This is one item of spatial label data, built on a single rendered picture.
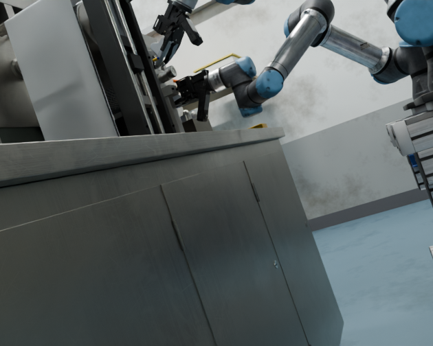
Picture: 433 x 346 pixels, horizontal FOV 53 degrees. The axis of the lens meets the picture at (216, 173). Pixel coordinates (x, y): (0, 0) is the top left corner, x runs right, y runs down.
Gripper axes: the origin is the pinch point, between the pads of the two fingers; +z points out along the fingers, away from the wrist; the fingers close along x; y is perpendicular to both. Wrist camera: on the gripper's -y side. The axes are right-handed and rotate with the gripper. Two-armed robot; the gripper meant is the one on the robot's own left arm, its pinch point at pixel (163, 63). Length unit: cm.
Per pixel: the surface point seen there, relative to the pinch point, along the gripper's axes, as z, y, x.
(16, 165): 4, -44, 102
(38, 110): 25.2, 11.0, 36.1
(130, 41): -5.1, -6.4, 33.5
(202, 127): 15.4, -17.9, -15.6
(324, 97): -10, -15, -288
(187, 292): 22, -61, 73
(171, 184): 10, -47, 66
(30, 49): 10.8, 20.9, 36.2
